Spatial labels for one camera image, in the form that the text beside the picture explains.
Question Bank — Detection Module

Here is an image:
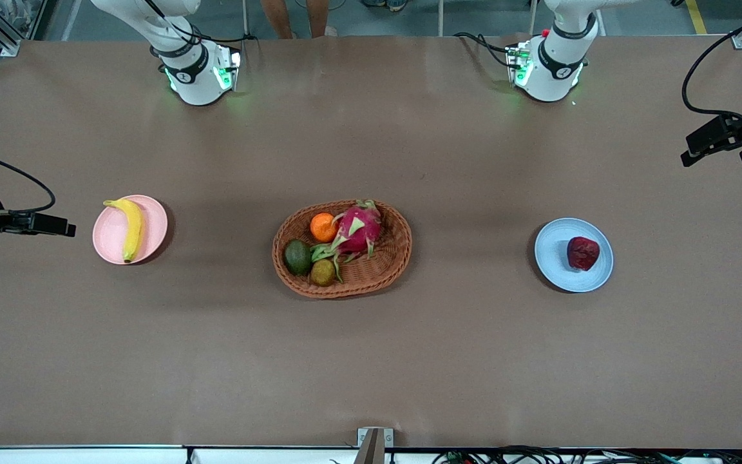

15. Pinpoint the green avocado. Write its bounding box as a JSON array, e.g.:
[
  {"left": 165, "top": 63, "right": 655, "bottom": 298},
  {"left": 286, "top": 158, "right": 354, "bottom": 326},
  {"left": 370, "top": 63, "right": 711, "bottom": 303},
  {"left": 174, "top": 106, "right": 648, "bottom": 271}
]
[{"left": 283, "top": 239, "right": 313, "bottom": 276}]

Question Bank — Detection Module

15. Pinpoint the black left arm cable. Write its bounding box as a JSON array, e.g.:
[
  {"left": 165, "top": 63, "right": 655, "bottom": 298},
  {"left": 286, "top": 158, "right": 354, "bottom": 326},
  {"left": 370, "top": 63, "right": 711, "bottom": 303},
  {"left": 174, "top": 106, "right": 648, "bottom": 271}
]
[{"left": 681, "top": 5, "right": 742, "bottom": 120}]

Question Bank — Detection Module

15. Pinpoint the blue plate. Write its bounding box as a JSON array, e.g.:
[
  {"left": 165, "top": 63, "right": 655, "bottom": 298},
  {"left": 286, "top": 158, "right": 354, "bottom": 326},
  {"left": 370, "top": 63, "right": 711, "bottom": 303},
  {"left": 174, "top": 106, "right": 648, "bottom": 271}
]
[{"left": 534, "top": 217, "right": 614, "bottom": 293}]

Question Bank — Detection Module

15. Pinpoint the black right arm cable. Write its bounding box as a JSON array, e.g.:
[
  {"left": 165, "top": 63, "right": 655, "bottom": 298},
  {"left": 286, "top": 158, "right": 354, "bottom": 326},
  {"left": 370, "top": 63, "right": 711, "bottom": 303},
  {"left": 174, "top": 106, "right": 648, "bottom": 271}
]
[{"left": 0, "top": 150, "right": 57, "bottom": 215}]

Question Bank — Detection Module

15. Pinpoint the yellow-green round fruit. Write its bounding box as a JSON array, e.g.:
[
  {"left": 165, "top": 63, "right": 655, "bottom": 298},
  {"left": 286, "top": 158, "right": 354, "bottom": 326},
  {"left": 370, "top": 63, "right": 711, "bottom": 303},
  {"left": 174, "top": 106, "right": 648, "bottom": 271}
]
[{"left": 310, "top": 259, "right": 336, "bottom": 287}]

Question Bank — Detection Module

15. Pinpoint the bare person leg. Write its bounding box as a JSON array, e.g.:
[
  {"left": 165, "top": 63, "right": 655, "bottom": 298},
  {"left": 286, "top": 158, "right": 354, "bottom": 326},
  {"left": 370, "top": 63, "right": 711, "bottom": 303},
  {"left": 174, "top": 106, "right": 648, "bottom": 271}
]
[
  {"left": 259, "top": 0, "right": 296, "bottom": 39},
  {"left": 307, "top": 0, "right": 339, "bottom": 37}
]

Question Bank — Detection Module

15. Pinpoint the orange tangerine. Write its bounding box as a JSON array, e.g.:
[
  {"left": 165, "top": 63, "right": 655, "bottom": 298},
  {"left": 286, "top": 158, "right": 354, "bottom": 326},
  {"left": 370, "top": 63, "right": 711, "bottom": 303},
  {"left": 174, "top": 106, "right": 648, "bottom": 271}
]
[{"left": 310, "top": 212, "right": 339, "bottom": 244}]

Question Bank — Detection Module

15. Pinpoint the black cable bundle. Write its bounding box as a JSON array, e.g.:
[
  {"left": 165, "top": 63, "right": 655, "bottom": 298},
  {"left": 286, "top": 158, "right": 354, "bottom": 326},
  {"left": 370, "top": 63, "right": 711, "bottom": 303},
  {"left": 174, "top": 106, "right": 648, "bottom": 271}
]
[{"left": 431, "top": 445, "right": 742, "bottom": 464}]

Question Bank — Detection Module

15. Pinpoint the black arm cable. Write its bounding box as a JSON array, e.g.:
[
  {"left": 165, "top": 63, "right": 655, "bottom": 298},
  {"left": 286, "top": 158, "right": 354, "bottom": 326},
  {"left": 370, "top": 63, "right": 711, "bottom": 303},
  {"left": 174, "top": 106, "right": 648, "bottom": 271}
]
[
  {"left": 0, "top": 150, "right": 57, "bottom": 215},
  {"left": 681, "top": 5, "right": 742, "bottom": 120}
]

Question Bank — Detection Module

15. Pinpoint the black base cable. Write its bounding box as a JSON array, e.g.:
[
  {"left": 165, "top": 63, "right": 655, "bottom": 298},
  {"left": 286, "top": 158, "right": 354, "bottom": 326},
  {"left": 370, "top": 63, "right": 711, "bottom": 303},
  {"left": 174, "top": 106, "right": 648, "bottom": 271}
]
[{"left": 453, "top": 32, "right": 515, "bottom": 70}]

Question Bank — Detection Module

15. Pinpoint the dark red apple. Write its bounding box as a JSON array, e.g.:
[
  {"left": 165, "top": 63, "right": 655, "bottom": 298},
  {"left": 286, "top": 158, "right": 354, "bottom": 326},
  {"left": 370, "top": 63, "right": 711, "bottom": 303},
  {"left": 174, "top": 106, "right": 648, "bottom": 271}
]
[{"left": 567, "top": 236, "right": 601, "bottom": 271}]

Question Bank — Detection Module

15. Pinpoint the pink plate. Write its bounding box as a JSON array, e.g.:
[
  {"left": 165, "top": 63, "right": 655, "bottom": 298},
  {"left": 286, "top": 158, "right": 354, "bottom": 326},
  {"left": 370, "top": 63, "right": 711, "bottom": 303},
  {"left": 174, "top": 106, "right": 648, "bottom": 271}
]
[{"left": 92, "top": 195, "right": 169, "bottom": 266}]

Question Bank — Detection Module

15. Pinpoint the pink dragon fruit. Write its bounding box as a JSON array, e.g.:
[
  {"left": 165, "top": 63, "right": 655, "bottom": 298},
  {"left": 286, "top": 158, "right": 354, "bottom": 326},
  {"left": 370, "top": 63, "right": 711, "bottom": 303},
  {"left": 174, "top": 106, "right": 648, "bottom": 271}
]
[{"left": 310, "top": 199, "right": 383, "bottom": 283}]

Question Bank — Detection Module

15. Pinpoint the brown wicker basket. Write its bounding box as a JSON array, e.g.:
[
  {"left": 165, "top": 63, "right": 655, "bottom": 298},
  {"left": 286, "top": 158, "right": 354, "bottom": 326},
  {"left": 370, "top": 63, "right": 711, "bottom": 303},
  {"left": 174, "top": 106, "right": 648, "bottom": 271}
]
[{"left": 272, "top": 199, "right": 414, "bottom": 300}]

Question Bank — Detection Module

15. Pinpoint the metal table bracket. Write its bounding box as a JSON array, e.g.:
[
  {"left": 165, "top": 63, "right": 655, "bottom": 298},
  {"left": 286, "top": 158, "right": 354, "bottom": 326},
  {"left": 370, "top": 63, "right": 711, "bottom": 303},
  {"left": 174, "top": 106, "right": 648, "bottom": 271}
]
[{"left": 354, "top": 427, "right": 394, "bottom": 464}]

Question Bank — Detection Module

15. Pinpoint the yellow banana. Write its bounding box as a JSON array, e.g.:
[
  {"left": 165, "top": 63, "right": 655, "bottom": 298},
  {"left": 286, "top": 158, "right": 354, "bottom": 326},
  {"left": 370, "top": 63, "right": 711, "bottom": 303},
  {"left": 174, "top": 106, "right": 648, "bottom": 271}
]
[{"left": 102, "top": 198, "right": 146, "bottom": 264}]

